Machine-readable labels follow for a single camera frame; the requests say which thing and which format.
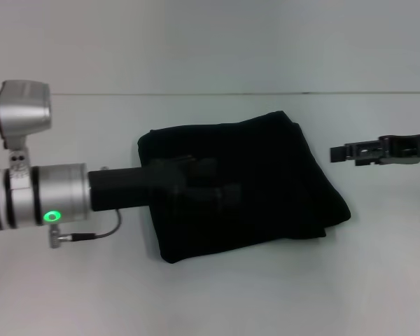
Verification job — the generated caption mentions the left gripper cable with plug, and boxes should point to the left gripper cable with plug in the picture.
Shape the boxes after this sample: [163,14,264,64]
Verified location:
[48,209,122,249]

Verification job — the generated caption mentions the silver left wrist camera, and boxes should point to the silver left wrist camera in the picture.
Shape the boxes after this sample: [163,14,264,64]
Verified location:
[0,80,52,174]

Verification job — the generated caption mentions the black shirt with FREE print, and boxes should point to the black shirt with FREE print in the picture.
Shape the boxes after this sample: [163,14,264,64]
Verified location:
[136,110,352,265]

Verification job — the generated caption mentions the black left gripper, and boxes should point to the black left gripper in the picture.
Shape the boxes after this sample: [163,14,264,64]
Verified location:
[87,155,242,213]

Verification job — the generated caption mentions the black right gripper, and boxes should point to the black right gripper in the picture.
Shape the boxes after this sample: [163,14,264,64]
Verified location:
[329,132,420,166]

